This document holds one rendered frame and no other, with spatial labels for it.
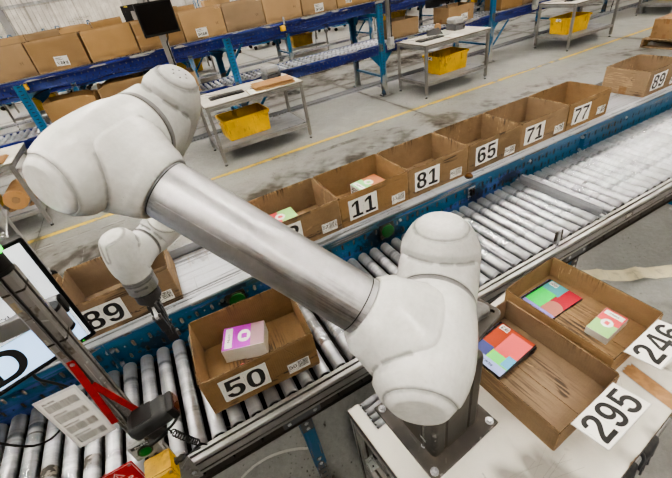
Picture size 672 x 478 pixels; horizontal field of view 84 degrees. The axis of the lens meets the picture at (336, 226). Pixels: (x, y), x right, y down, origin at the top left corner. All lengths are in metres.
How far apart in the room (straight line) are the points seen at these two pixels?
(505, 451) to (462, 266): 0.71
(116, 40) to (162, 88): 5.17
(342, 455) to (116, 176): 1.76
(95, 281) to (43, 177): 1.36
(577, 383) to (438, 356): 0.91
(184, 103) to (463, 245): 0.55
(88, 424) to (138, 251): 0.44
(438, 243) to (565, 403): 0.83
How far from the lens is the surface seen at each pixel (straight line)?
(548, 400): 1.40
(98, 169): 0.61
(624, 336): 1.64
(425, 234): 0.71
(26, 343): 1.12
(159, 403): 1.13
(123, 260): 1.18
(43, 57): 5.96
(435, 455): 1.25
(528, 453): 1.31
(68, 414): 1.14
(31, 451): 1.78
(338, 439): 2.14
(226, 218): 0.59
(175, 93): 0.72
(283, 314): 1.62
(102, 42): 5.89
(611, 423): 1.29
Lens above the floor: 1.92
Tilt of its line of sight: 34 degrees down
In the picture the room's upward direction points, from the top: 10 degrees counter-clockwise
